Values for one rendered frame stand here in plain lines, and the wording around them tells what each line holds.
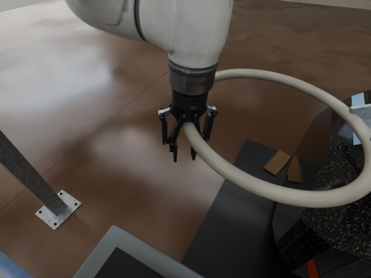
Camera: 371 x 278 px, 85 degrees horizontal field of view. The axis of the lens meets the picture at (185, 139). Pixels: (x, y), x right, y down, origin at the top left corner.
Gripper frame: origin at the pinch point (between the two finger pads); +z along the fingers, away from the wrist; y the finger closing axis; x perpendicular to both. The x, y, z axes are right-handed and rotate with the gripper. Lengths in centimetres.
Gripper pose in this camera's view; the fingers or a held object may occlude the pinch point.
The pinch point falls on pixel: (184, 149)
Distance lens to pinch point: 55.5
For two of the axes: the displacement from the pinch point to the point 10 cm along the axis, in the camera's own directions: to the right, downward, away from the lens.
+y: 9.8, -0.8, 1.6
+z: -0.6, 6.8, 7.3
